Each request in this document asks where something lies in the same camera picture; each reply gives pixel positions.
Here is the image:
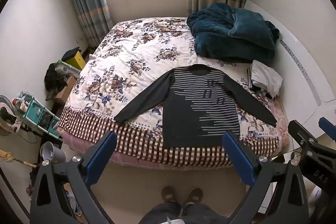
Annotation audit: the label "floral checkered quilt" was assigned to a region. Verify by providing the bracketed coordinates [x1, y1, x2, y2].
[57, 17, 289, 169]

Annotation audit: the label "black bag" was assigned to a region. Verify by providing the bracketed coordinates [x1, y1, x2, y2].
[44, 63, 69, 102]

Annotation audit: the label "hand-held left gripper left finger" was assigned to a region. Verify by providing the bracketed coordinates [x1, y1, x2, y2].
[29, 130, 118, 224]

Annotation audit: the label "folded white clothes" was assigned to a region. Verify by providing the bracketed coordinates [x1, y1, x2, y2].
[247, 60, 283, 100]

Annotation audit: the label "teal plush blanket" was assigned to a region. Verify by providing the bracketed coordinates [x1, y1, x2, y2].
[186, 3, 280, 64]

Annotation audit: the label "dark striped sweater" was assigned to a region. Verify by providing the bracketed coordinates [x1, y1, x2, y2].
[114, 64, 278, 148]

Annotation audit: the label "teal storage rack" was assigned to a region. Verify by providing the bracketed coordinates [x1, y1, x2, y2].
[16, 94, 63, 139]

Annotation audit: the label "person's right shoe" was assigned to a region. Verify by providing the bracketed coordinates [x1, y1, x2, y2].
[185, 188, 203, 208]

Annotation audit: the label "cardboard box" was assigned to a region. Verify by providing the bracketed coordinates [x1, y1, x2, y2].
[54, 76, 78, 104]

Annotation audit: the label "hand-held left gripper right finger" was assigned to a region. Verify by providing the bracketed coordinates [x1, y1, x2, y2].
[222, 131, 309, 224]

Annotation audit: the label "person's shoe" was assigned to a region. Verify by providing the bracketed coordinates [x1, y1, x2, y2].
[161, 186, 176, 204]
[185, 188, 203, 208]

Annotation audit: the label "grey plastic cup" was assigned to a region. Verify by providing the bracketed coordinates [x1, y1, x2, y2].
[40, 141, 66, 163]

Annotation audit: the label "person's left shoe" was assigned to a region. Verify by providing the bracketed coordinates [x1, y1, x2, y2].
[161, 186, 176, 204]

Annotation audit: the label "person's right leg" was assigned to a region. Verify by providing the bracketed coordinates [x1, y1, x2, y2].
[181, 203, 229, 224]

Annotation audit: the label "yellow broom handle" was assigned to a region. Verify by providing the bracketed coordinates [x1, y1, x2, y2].
[0, 151, 37, 168]

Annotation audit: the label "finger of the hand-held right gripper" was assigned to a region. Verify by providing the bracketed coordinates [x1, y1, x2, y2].
[318, 117, 336, 139]
[288, 119, 326, 160]

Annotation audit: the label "white headboard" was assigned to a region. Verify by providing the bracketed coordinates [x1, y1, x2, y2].
[243, 0, 336, 140]

